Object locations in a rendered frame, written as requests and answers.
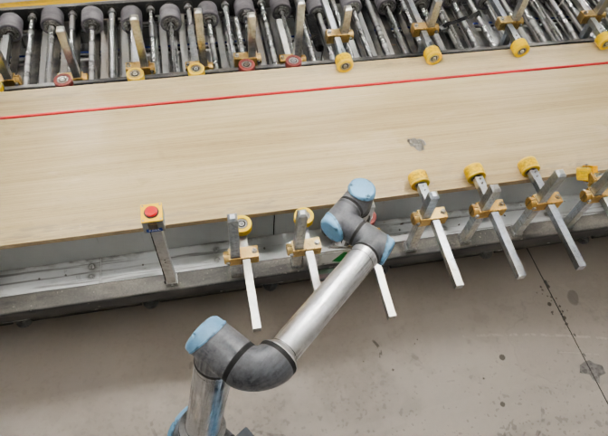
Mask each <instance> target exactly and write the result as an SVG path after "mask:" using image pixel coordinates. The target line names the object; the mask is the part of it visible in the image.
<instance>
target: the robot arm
mask: <svg viewBox="0 0 608 436"><path fill-rule="evenodd" d="M374 199H375V186H374V184H373V183H372V182H371V181H369V180H367V179H365V178H356V179H354V180H352V181H351V182H350V183H349V185H348V187H347V191H346V192H345V193H344V194H343V195H342V197H341V198H340V199H339V200H338V201H337V202H336V203H335V205H334V206H333V207H332V208H331V209H330V210H329V211H328V212H327V213H326V214H325V216H324V217H323V219H322V220H321V225H320V227H321V231H322V233H323V234H324V235H325V236H327V237H328V238H329V239H331V240H332V241H335V242H341V245H342V246H343V247H347V246H348V245H351V246H353V248H352V250H351V251H350V252H349V253H348V254H347V256H346V257H345V258H344V259H343V260H342V261H341V262H340V263H339V264H338V265H337V266H336V268H334V269H333V271H332V272H331V273H330V274H329V275H328V276H327V277H326V279H325V280H324V281H323V282H322V283H321V284H320V285H319V287H318V288H317V289H316V290H315V291H314V292H313V293H312V295H311V296H310V297H309V298H308V299H307V300H306V301H305V303H304V304H303V305H302V306H301V307H300V308H299V309H298V311H297V312H296V313H295V314H294V315H293V316H292V317H291V319H290V320H289V321H288V322H287V323H286V324H285V325H284V327H283V328H282V329H281V330H280V331H279V332H278V333H277V335H276V336H275V337H274V338H273V339H264V340H263V341H262V342H261V343H260V344H259V345H258V346H256V345H255V344H254V343H252V342H251V341H250V340H249V339H247V338H246V337H245V336H243V335H242V334H241V333H239V332H238V331H237V330H236V329H234V328H233V327H231V326H230V325H229V324H228V323H226V321H225V320H222V319H221V318H219V317H217V316H212V317H209V318H208V319H207V320H206V321H205V322H204V323H202V324H201V325H200V326H199V327H198V328H197V330H196V331H195V332H194V333H193V334H192V335H191V336H190V338H189V339H188V341H187V342H186V345H185V349H186V350H187V351H188V354H191V355H193V356H194V369H193V375H192V382H191V388H190V395H189V402H188V406H186V407H185V408H184V409H183V410H182V411H181V412H180V413H179V414H178V415H177V416H176V418H175V421H174V422H172V424H171V426H170V428H169V430H168V433H167V436H235V435H234V434H232V433H231V432H230V431H229V430H228V429H226V422H225V419H224V417H223V413H224V409H225V405H226V402H227V398H228V394H229V391H230V387H232V388H234V389H237V390H241V391H245V392H260V391H267V390H270V389H273V388H276V387H278V386H280V385H282V384H284V383H286V382H287V381H288V380H289V379H290V378H291V377H292V376H293V375H294V374H295V373H296V371H297V361H298V359H299V358H300V357H301V355H302V354H303V353H304V352H305V351H306V349H307V348H308V347H309V345H310V344H311V343H312V342H313V341H314V339H315V338H316V337H317V336H318V334H319V333H320V332H321V331H322V329H323V328H324V327H325V326H326V324H327V323H328V322H329V321H330V319H331V318H333V317H334V316H335V314H336V313H337V312H338V310H339V309H340V308H341V307H342V306H343V304H344V303H345V302H346V301H347V299H348V298H349V297H350V296H351V294H352V293H353V292H354V291H355V289H356V288H357V287H358V286H359V284H360V283H361V282H362V281H363V279H364V278H365V277H366V276H367V274H368V273H369V272H370V271H371V269H372V268H374V267H375V266H376V264H377V263H378V265H383V264H384V263H385V261H386V259H387V258H388V256H389V254H390V252H391V251H392V249H393V247H394V244H395V242H394V239H393V238H391V237H390V236H389V235H388V234H385V233H384V232H382V231H380V230H379V229H377V228H376V227H374V225H372V224H371V223H369V221H370V215H369V213H370V210H371V207H372V204H373V201H374Z"/></svg>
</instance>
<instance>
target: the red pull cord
mask: <svg viewBox="0 0 608 436"><path fill-rule="evenodd" d="M601 64H608V62H593V63H583V64H573V65H563V66H553V67H543V68H533V69H523V70H513V71H494V72H483V73H473V74H463V75H453V76H443V77H433V78H423V79H413V80H403V81H384V82H374V83H364V84H354V85H344V86H334V87H324V88H314V89H304V90H285V91H274V92H264V93H254V94H244V95H234V96H224V97H214V98H204V99H194V100H175V101H165V102H155V103H145V104H135V105H125V106H115V107H105V108H95V109H76V110H65V111H55V112H45V113H35V114H25V115H15V116H5V117H0V119H10V118H29V117H39V116H49V115H59V114H69V113H79V112H88V111H98V110H108V109H127V108H137V107H147V106H157V105H167V104H177V103H187V102H197V101H207V100H226V99H236V98H246V97H256V96H266V95H276V94H285V93H295V92H305V91H315V90H334V89H344V88H354V87H365V86H374V85H384V84H394V83H404V82H414V81H433V80H443V79H453V78H463V77H472V76H482V75H492V74H502V73H512V72H522V71H542V70H552V69H562V68H571V67H581V66H591V65H601Z"/></svg>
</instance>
